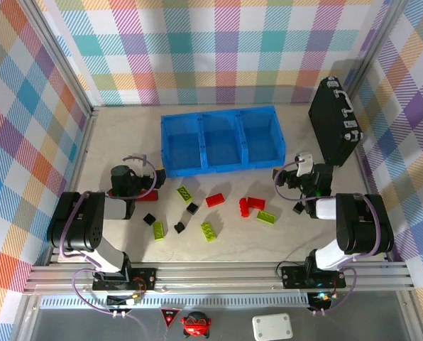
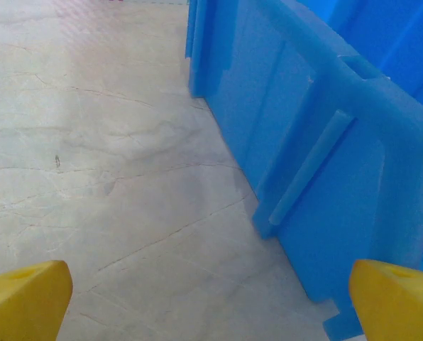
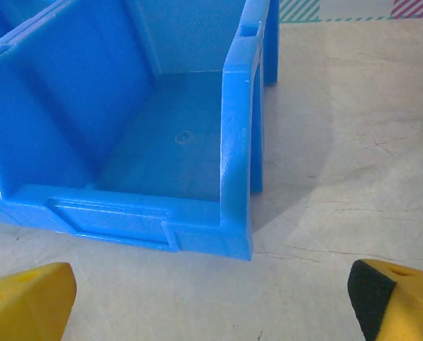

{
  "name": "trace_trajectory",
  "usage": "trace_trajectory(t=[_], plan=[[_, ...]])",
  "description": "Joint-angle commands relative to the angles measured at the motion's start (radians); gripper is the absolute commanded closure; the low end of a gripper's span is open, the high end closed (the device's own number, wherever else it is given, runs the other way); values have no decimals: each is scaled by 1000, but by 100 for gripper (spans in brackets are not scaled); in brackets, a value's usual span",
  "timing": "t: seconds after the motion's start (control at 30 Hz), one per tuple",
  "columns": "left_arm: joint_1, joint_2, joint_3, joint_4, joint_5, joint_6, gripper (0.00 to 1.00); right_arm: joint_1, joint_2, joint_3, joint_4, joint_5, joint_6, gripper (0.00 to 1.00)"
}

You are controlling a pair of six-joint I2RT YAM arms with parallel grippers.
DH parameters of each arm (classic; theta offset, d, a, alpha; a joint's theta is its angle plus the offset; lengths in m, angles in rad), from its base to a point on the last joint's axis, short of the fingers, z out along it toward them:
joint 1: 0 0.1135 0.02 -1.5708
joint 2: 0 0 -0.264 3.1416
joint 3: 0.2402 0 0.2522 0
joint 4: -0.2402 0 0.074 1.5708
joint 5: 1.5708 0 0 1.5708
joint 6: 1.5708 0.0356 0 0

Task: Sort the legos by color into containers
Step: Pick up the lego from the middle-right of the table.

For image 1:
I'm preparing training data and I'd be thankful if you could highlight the slotted grey cable duct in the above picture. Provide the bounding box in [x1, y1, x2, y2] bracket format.
[40, 297, 310, 308]

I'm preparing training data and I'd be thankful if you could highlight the long red lego brick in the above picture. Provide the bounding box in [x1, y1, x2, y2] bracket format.
[106, 190, 160, 203]

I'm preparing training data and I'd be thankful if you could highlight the small circuit board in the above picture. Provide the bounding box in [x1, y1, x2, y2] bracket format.
[106, 293, 143, 307]
[307, 291, 335, 312]

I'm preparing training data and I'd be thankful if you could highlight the wide aluminium base rail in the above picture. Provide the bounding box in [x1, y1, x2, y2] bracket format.
[23, 261, 417, 296]

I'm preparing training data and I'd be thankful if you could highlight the black hard case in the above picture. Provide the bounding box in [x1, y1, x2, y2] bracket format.
[307, 76, 365, 168]

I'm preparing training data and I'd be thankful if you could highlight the aluminium frame post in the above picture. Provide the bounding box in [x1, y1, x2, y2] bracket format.
[23, 0, 101, 118]
[346, 0, 410, 104]

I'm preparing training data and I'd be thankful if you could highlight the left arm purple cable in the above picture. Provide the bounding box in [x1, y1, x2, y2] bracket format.
[58, 154, 160, 341]

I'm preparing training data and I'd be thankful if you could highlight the white plastic box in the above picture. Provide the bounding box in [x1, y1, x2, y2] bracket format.
[252, 313, 293, 340]

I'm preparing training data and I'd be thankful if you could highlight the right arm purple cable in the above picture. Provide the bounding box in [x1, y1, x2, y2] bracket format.
[273, 160, 381, 317]

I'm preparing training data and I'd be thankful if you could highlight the red triangle sign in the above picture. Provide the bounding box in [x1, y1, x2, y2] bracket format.
[160, 308, 180, 330]

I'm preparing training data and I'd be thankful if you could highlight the blue three-compartment bin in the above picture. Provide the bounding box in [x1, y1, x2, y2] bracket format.
[160, 105, 287, 178]

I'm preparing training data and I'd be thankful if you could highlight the green lego brick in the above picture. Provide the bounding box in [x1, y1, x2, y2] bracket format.
[200, 222, 219, 243]
[256, 210, 278, 225]
[176, 185, 194, 204]
[152, 220, 166, 242]

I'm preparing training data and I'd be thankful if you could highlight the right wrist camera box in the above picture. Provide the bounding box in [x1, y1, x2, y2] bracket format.
[295, 151, 312, 178]

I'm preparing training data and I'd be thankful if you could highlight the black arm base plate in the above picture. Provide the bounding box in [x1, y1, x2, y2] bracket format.
[92, 268, 158, 291]
[281, 264, 346, 288]

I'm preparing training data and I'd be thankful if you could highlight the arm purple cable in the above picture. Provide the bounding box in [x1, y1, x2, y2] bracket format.
[273, 160, 381, 317]
[58, 154, 160, 341]

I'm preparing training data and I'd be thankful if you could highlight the aluminium side rail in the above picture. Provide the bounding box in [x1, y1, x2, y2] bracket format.
[352, 147, 407, 264]
[48, 106, 101, 264]

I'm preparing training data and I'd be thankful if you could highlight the red and black toy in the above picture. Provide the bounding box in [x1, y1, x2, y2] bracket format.
[180, 311, 212, 338]

